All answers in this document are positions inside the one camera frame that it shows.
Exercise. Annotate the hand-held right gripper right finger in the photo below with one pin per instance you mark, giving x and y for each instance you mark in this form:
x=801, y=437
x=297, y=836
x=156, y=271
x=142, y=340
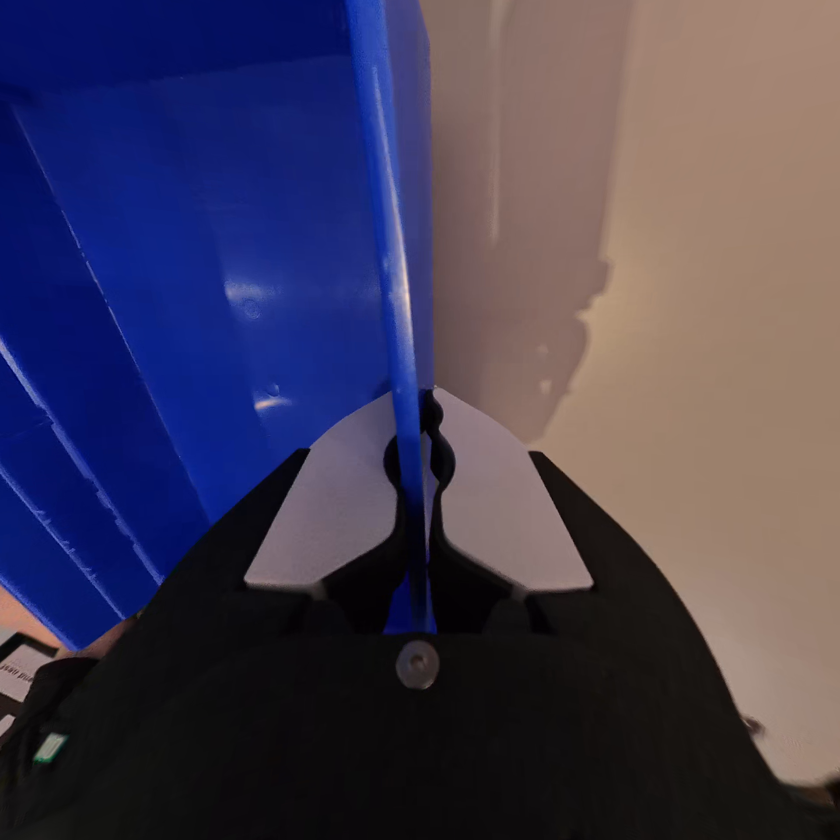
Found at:
x=512, y=518

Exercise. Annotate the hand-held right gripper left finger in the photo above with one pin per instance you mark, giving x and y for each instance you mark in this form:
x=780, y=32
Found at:
x=328, y=512

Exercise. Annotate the blue plastic bin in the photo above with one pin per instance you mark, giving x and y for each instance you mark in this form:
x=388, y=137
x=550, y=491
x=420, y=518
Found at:
x=229, y=262

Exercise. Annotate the person's left forearm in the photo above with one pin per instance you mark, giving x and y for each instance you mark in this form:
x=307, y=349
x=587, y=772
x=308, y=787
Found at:
x=111, y=638

